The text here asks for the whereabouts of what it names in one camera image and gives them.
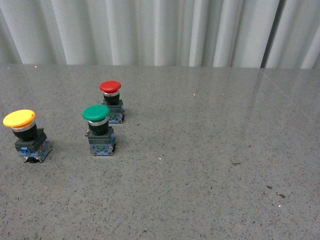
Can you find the yellow mushroom push button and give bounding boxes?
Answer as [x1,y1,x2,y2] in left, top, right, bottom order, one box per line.
[3,109,52,163]

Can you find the red mushroom push button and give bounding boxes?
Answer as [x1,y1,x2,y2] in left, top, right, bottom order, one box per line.
[99,80,125,124]

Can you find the green mushroom push button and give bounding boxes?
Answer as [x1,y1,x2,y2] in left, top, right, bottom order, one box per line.
[82,104,116,156]

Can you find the white pleated curtain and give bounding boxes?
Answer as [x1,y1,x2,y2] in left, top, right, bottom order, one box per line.
[0,0,320,69]

